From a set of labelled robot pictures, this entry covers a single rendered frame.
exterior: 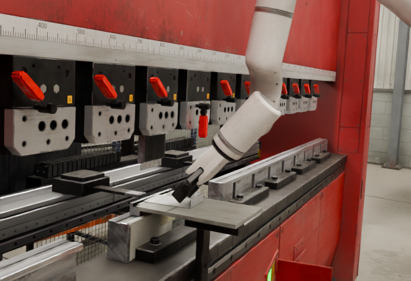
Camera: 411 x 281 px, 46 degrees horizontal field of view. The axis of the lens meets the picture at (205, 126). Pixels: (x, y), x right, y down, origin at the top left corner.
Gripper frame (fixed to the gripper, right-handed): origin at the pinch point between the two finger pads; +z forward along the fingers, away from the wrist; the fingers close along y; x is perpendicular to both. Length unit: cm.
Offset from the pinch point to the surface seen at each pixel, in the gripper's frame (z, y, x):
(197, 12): -32.7, -14.7, -33.7
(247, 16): -38, -52, -34
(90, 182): 18.9, 0.0, -20.7
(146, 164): 1.8, 2.1, -11.7
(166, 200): 5.4, 0.5, -1.9
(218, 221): -5.8, 10.7, 11.8
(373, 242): 51, -322, 100
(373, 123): 10, -771, 40
